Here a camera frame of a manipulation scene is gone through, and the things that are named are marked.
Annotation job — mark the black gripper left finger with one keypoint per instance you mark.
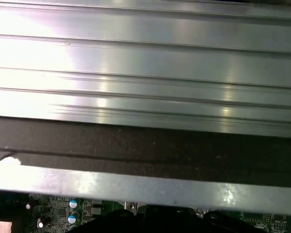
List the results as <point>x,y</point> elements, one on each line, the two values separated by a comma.
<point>116,223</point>

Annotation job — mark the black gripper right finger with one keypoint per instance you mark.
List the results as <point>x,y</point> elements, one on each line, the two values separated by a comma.
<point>228,224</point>

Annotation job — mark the blue top capacitor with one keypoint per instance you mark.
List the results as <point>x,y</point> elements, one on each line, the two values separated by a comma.
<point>73,203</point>
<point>74,218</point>

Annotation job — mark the green motherboard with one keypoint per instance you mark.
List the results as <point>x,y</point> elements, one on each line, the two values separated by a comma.
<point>55,211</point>

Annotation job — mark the grey PC case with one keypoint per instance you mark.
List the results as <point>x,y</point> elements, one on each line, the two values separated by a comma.
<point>145,145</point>

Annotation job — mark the brown metal heatsink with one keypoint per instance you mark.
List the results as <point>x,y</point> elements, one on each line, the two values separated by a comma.
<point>0,228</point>

